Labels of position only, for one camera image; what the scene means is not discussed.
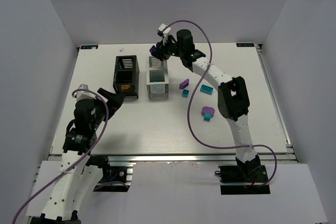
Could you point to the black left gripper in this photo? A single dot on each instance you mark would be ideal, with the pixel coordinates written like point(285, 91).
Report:
point(106, 104)

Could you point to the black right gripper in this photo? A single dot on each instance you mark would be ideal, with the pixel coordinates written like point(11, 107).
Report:
point(161, 51)

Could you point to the purple long lego brick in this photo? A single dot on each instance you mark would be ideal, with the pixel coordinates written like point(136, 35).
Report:
point(152, 49)

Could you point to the yellow orange lego piece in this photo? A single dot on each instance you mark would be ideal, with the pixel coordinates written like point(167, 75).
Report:
point(125, 88)

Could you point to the teal long lego brick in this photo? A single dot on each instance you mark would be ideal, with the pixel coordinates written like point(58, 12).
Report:
point(206, 89)

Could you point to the purple rounded lego brick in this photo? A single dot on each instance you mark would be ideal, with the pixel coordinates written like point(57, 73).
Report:
point(208, 110)

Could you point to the teal small square lego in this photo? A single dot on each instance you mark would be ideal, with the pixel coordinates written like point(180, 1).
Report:
point(207, 117)

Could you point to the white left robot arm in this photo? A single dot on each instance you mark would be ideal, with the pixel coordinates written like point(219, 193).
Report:
point(80, 172)

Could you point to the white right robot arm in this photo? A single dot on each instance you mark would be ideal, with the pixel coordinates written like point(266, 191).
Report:
point(232, 97)

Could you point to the white slotted container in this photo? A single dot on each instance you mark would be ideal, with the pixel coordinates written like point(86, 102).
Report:
point(157, 70)

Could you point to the black slotted container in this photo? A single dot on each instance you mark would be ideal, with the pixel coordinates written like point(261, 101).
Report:
point(126, 71)

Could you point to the purple stepped lego brick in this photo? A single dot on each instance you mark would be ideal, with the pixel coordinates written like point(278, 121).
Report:
point(184, 84)

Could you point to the small teal lego brick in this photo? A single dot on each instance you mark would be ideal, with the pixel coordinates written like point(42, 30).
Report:
point(185, 93)

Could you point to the left blue corner label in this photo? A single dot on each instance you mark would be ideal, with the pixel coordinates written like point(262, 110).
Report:
point(88, 47)

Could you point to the blue corner label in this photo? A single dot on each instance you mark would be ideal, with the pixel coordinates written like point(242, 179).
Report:
point(88, 47)
point(245, 44)

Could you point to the right blue corner label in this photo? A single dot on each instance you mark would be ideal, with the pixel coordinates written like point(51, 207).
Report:
point(245, 44)

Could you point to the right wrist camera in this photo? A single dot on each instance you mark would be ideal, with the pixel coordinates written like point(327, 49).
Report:
point(163, 31)

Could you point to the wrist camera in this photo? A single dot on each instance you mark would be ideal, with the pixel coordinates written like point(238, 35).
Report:
point(163, 31)
point(83, 94)

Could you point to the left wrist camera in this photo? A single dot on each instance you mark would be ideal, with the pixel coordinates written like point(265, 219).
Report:
point(83, 94)

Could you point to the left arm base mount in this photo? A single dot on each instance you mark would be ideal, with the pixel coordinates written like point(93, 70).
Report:
point(116, 176)

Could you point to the aluminium table front rail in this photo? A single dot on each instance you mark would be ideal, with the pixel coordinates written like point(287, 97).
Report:
point(180, 158)

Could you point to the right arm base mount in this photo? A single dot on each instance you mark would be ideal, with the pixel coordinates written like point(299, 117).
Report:
point(234, 182)

